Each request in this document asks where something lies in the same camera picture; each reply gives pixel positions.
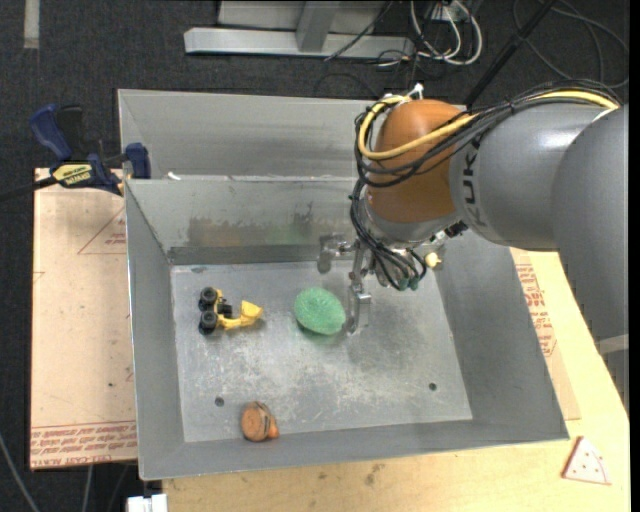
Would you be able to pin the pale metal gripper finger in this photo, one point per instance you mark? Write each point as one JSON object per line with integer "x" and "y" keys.
{"x": 326, "y": 254}
{"x": 361, "y": 310}

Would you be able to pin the green round scrubber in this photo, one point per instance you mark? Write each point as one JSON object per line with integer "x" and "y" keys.
{"x": 319, "y": 310}

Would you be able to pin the grey metal bin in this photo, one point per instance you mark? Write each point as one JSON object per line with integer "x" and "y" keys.
{"x": 310, "y": 370}

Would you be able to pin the yellow toy loader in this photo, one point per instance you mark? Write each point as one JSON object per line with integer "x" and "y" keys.
{"x": 235, "y": 316}

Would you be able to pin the brown and orange toy food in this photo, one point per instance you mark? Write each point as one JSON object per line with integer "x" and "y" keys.
{"x": 256, "y": 422}

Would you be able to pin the brown cardboard board, red print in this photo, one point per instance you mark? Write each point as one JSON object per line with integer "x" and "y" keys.
{"x": 75, "y": 325}

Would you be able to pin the pink triangular sanding sheet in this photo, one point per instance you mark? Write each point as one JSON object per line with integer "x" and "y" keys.
{"x": 586, "y": 465}

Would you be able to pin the black cylinder on white bracket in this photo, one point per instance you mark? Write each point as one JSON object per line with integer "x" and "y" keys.
{"x": 436, "y": 250}

